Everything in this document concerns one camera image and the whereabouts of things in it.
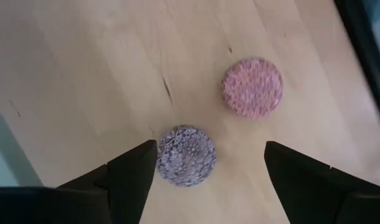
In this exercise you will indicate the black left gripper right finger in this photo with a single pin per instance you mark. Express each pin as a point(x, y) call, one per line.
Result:
point(301, 186)

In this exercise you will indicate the purple ball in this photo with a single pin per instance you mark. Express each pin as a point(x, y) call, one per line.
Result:
point(189, 158)

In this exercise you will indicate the black aluminium frame rail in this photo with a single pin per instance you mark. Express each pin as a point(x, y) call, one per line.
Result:
point(360, 40)

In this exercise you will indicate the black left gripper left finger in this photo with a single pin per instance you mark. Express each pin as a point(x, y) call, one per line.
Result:
point(130, 180)

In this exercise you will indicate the pink ball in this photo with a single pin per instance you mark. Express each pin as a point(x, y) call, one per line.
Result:
point(252, 88)

